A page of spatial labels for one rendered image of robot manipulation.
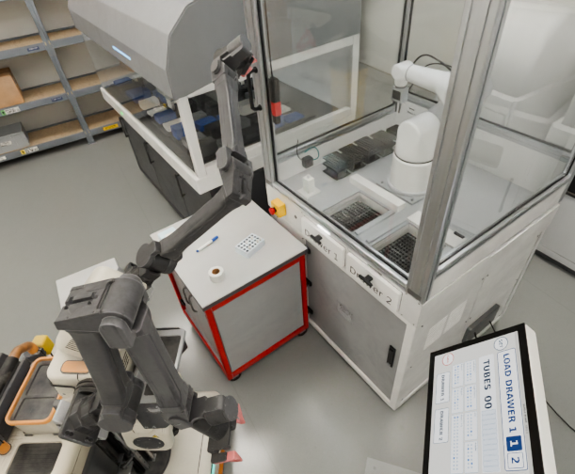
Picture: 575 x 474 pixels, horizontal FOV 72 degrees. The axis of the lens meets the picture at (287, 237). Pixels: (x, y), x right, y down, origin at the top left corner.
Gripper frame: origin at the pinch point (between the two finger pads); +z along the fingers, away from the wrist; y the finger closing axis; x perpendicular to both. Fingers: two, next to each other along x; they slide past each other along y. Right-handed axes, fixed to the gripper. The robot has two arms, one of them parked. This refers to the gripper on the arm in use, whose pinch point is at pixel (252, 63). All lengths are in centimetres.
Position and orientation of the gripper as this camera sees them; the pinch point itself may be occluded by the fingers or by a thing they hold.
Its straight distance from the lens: 160.6
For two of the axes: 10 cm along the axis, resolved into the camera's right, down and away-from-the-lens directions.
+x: -6.8, -7.2, 1.5
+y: 5.7, -6.4, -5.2
